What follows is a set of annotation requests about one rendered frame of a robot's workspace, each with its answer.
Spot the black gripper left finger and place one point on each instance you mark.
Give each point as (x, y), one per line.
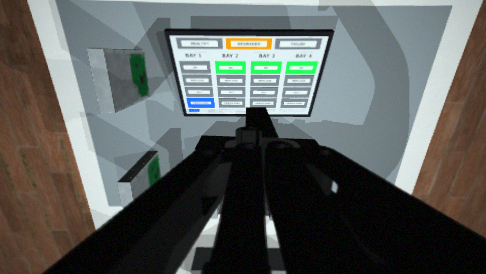
(155, 232)

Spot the grey flat mat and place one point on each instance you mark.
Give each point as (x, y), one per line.
(370, 91)

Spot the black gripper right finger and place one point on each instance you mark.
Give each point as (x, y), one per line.
(391, 225)

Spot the black status display screen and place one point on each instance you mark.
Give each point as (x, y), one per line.
(220, 72)

